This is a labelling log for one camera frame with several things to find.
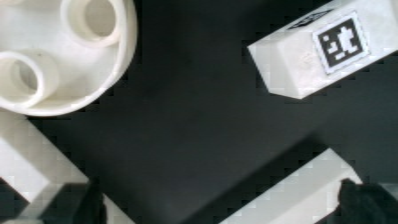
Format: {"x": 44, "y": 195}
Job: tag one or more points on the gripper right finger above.
{"x": 368, "y": 203}

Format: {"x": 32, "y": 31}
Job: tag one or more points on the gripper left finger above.
{"x": 76, "y": 206}

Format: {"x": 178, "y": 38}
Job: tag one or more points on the white stool leg with tag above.
{"x": 339, "y": 38}

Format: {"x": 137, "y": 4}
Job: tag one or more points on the white round stool seat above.
{"x": 68, "y": 40}

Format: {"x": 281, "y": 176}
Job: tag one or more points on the white stool leg middle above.
{"x": 300, "y": 199}

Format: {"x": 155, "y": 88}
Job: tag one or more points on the white stool leg left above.
{"x": 37, "y": 170}

